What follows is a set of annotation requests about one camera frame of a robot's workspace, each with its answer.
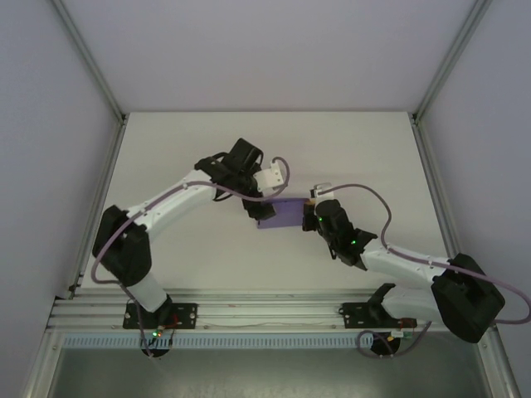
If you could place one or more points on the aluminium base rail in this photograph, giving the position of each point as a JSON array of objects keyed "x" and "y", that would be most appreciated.
[{"x": 265, "y": 311}]

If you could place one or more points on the grey metal sheet panel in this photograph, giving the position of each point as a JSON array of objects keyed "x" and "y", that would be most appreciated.
[{"x": 265, "y": 377}]

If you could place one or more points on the aluminium frame post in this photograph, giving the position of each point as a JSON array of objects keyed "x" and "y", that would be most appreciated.
[
  {"x": 452, "y": 58},
  {"x": 89, "y": 58}
]

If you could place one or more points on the purple paper box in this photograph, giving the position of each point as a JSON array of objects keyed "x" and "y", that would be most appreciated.
[{"x": 286, "y": 213}]

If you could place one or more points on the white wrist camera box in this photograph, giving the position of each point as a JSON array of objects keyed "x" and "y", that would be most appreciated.
[
  {"x": 321, "y": 190},
  {"x": 269, "y": 178}
]

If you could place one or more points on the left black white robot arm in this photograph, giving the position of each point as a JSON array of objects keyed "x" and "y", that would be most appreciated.
[{"x": 120, "y": 248}]

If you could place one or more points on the aluminium table side rail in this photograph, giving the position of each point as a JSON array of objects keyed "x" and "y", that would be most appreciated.
[
  {"x": 427, "y": 166},
  {"x": 103, "y": 186}
]

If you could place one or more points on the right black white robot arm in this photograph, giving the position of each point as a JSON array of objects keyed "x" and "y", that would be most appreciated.
[{"x": 469, "y": 298}]

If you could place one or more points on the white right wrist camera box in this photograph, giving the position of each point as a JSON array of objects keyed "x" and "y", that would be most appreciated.
[{"x": 321, "y": 190}]

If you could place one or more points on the aluminium lower frame leg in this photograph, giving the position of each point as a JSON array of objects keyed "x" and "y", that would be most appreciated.
[
  {"x": 39, "y": 369},
  {"x": 502, "y": 373}
]

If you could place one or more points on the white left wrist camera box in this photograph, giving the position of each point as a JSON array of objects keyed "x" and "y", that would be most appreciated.
[{"x": 269, "y": 178}]

